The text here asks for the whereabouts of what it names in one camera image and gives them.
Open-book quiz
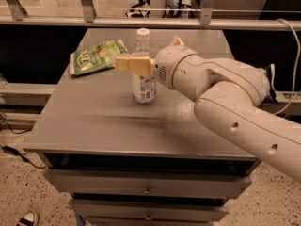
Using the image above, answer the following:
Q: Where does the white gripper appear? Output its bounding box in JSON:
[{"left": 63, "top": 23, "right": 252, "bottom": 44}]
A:
[{"left": 115, "top": 36, "right": 197, "bottom": 89}]

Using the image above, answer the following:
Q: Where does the clear plastic water bottle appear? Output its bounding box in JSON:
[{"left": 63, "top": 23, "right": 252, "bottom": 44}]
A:
[{"left": 132, "top": 28, "right": 156, "bottom": 104}]

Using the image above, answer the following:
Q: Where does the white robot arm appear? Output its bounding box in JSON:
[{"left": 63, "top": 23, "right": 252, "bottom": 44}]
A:
[{"left": 114, "top": 45, "right": 301, "bottom": 183}]

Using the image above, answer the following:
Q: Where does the black office chair base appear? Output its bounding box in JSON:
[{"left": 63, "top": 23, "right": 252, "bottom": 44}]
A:
[{"left": 125, "top": 0, "right": 192, "bottom": 18}]

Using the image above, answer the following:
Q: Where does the green chip bag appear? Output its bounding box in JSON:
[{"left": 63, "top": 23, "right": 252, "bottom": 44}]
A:
[{"left": 70, "top": 40, "right": 128, "bottom": 76}]

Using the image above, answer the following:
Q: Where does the grey drawer cabinet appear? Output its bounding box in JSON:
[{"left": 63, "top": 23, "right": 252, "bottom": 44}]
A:
[{"left": 23, "top": 27, "right": 277, "bottom": 226}]

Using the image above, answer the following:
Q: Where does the blue chip bag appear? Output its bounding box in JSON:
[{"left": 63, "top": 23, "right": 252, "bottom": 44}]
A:
[{"left": 260, "top": 64, "right": 277, "bottom": 104}]

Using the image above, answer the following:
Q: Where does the upper grey drawer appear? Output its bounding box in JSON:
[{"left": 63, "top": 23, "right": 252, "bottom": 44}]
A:
[{"left": 44, "top": 169, "right": 251, "bottom": 199}]

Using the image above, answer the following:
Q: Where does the grey drawer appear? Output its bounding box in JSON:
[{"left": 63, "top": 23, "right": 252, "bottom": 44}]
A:
[
  {"left": 70, "top": 200, "right": 228, "bottom": 222},
  {"left": 44, "top": 169, "right": 251, "bottom": 199}
]

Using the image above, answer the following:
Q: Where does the metal railing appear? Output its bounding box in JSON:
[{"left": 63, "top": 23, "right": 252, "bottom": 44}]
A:
[{"left": 0, "top": 0, "right": 301, "bottom": 31}]

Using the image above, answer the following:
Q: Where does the lower grey drawer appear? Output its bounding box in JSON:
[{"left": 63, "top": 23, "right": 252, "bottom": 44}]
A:
[{"left": 70, "top": 200, "right": 228, "bottom": 222}]

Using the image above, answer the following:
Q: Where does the black and white shoe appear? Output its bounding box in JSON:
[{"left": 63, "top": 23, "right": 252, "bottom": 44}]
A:
[{"left": 15, "top": 210, "right": 39, "bottom": 226}]

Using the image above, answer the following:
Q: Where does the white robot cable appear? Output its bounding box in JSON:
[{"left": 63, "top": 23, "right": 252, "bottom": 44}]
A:
[{"left": 272, "top": 17, "right": 301, "bottom": 116}]

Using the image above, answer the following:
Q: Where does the black floor cable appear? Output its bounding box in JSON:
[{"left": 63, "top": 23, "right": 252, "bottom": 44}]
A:
[{"left": 0, "top": 120, "right": 47, "bottom": 170}]

